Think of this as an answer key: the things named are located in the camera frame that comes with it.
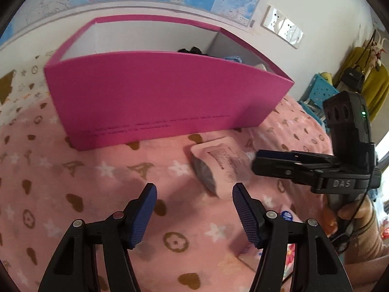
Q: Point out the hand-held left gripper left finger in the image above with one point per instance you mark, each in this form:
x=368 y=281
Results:
x=142 y=216

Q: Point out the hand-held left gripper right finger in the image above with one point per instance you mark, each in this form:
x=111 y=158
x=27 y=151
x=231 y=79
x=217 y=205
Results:
x=246 y=216

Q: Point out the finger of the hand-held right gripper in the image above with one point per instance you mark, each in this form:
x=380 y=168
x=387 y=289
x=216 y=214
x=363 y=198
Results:
x=279 y=155
x=279 y=172

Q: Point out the pink soft packet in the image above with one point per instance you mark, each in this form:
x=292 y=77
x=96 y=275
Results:
x=225 y=158

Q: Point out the pink cardboard box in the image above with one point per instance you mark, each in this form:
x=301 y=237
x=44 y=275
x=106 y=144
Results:
x=152 y=97

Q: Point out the person's right forearm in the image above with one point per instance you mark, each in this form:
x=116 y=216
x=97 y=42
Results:
x=370 y=237

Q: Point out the white soft item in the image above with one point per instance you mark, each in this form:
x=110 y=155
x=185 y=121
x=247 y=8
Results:
x=262 y=67

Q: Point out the person's right hand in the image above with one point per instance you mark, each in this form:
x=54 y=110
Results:
x=349 y=213

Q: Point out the round blue white disc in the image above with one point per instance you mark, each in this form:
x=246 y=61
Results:
x=287 y=215

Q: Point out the blue plastic basket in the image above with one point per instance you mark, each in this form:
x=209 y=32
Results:
x=319 y=94

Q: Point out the yellow garment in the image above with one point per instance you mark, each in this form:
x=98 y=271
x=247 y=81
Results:
x=376 y=88

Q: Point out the black handbag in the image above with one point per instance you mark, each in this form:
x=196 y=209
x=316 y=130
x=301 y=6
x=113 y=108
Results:
x=354 y=77

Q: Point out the yellow cup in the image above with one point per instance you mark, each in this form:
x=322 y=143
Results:
x=325 y=76

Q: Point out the floral packet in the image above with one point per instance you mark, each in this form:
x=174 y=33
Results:
x=290 y=258

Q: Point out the pink patterned blanket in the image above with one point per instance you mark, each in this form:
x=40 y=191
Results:
x=76 y=173

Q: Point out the white plush rabbit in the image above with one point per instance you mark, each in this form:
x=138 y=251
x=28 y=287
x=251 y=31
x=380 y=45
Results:
x=378 y=51

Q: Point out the blue cloth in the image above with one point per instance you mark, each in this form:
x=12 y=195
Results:
x=232 y=58

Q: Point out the black cloth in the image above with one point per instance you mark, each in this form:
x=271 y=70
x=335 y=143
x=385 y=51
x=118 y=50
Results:
x=193 y=50

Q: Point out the white patterned cloth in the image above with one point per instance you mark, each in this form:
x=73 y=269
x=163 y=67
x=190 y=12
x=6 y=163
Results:
x=24 y=79

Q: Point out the white wall socket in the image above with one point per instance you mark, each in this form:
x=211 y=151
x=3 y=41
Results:
x=291 y=33
x=272 y=18

